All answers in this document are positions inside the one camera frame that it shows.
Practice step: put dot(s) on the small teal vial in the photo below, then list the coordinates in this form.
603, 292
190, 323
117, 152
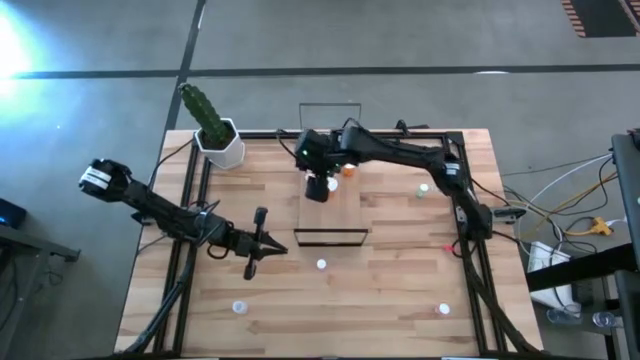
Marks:
422, 190

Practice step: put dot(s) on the black floor device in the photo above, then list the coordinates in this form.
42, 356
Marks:
10, 215

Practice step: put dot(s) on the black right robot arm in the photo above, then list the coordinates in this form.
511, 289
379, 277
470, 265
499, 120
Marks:
425, 155

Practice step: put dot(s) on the green cactus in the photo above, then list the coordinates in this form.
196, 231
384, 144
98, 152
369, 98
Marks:
205, 115

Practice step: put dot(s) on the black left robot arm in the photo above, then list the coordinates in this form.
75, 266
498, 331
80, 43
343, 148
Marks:
150, 205

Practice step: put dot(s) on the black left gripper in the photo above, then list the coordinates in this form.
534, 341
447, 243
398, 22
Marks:
240, 242

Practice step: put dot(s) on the yellow plug adapter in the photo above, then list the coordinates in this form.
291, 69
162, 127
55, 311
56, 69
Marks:
600, 227

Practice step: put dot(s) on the black side table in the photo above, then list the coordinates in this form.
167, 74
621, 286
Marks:
627, 200

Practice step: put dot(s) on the large amber pill bottle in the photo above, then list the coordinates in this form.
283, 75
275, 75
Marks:
348, 170

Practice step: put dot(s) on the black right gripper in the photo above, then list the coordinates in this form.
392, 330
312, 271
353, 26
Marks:
317, 150

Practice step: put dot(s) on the clear glass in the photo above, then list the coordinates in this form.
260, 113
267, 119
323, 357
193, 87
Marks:
602, 318
560, 316

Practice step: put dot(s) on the clear pill bottle white cap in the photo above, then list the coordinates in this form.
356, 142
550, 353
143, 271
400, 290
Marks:
333, 184

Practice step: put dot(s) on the white plant pot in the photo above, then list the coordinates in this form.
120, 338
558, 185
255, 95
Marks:
222, 152

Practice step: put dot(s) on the dark striped rug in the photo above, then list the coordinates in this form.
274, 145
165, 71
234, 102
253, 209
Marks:
600, 17

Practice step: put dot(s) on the white power strip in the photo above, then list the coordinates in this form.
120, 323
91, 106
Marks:
545, 260

